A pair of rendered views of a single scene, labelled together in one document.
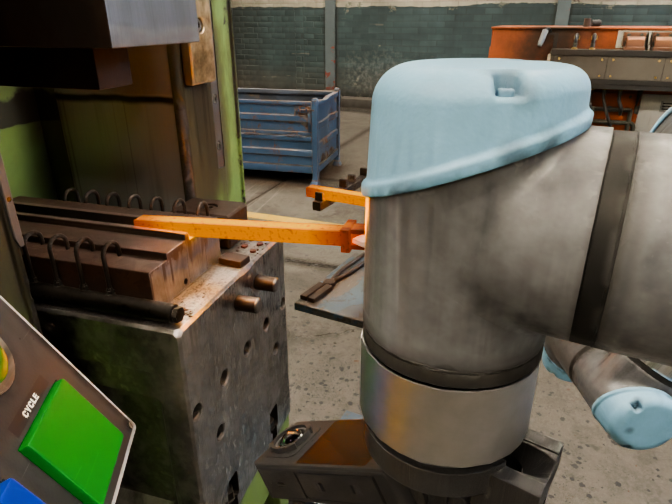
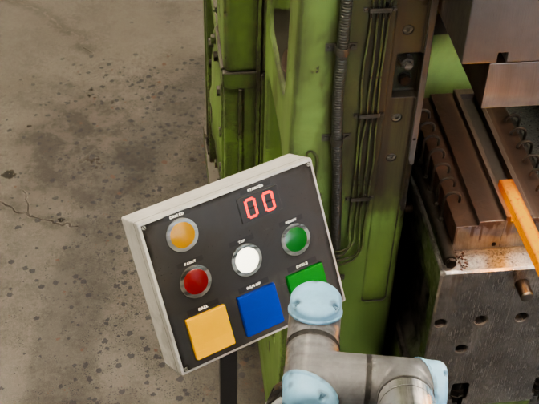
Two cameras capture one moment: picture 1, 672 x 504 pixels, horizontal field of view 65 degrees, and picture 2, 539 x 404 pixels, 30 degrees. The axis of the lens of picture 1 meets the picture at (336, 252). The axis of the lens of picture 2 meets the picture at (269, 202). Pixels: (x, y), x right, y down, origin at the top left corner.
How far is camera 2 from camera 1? 1.39 m
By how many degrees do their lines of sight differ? 57
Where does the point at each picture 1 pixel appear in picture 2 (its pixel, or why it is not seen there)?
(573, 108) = (304, 317)
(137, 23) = (512, 94)
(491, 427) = not seen: hidden behind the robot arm
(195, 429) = (433, 331)
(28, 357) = (316, 247)
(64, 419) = (308, 277)
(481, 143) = (290, 309)
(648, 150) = (304, 335)
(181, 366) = (437, 291)
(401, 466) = not seen: hidden behind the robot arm
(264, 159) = not seen: outside the picture
